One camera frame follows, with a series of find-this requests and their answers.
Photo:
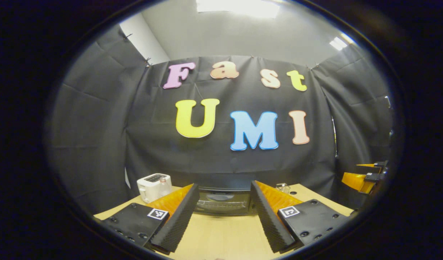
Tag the white toaster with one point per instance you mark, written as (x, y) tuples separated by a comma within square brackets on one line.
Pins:
[(149, 186)]

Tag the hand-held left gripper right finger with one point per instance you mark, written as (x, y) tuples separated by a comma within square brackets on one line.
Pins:
[(268, 216)]

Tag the black electric oven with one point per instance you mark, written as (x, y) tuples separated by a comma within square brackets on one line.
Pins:
[(223, 204)]

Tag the clear plastic water bottle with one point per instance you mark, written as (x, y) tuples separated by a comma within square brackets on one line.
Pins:
[(164, 186)]

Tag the black backdrop cloth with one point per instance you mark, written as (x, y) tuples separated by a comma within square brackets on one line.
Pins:
[(106, 137)]

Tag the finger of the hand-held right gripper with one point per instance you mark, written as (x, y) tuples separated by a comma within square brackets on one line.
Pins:
[(373, 167), (355, 180)]

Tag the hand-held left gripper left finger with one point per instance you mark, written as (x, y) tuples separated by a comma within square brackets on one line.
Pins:
[(181, 216)]

